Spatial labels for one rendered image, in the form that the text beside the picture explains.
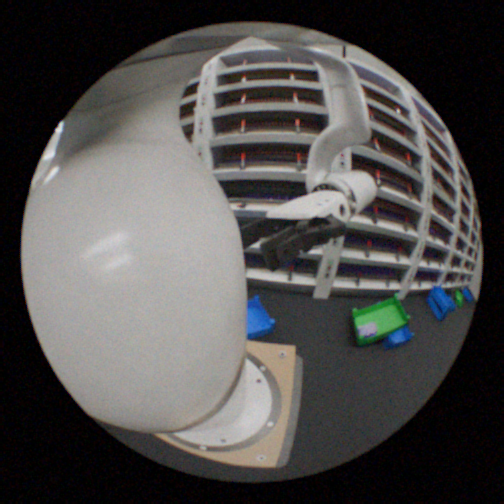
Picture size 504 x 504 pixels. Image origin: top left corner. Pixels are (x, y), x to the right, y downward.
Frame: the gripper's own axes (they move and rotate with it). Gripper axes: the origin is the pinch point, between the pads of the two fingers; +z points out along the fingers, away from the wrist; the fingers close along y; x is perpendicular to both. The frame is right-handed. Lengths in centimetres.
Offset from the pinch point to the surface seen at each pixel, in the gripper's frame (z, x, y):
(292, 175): -44, 6, 39
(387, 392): -20, -72, -35
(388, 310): -58, -69, -5
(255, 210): -27, -5, 53
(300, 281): -34, -50, 45
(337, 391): -6, -63, -12
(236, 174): -26, 15, 56
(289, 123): -64, 37, 45
